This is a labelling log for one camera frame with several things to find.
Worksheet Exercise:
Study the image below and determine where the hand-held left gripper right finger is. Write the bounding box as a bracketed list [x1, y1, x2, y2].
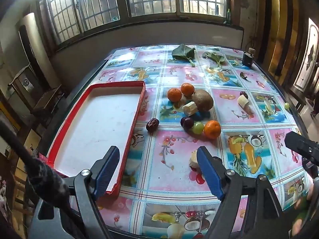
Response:
[196, 146, 289, 239]

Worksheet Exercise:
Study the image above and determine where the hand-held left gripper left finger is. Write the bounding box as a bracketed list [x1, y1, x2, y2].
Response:
[66, 146, 121, 239]

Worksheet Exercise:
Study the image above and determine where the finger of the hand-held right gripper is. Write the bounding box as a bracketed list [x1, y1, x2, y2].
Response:
[285, 131, 319, 158]

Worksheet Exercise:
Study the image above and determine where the peeled banana piece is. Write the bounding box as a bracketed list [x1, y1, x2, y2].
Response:
[182, 101, 199, 117]
[237, 95, 250, 108]
[188, 150, 200, 168]

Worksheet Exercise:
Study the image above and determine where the mandarin orange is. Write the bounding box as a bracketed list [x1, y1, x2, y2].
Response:
[180, 82, 195, 96]
[167, 88, 183, 103]
[204, 120, 222, 140]

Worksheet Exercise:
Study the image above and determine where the red cardboard tray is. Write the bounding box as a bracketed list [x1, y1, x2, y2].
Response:
[46, 80, 146, 195]

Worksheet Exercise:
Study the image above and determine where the dark purple plum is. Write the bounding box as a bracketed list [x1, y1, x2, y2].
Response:
[180, 117, 195, 131]

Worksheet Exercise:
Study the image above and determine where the brown kiwi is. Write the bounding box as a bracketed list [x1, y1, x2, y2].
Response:
[192, 89, 214, 112]

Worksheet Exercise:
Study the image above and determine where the person's right hand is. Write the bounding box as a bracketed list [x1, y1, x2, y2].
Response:
[291, 178, 316, 237]

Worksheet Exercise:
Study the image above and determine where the fruit-print tablecloth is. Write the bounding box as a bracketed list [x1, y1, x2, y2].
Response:
[70, 44, 312, 239]

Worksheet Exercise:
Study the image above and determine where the glass panel door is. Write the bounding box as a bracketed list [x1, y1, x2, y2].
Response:
[293, 17, 319, 95]

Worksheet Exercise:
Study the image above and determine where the dark wooden chair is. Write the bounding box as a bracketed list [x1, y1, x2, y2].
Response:
[7, 63, 65, 115]

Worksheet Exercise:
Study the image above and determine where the small black jar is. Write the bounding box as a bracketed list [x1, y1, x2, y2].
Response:
[242, 47, 256, 68]

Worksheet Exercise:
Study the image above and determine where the small green leaf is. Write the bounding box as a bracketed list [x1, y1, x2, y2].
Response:
[202, 51, 226, 68]

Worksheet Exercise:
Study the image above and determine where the large green leaf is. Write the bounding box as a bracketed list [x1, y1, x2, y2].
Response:
[171, 44, 196, 68]

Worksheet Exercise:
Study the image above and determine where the standing air conditioner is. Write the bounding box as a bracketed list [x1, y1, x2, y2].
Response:
[15, 12, 63, 92]

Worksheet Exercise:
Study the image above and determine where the black braided cable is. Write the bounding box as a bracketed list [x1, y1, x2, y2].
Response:
[0, 119, 88, 239]

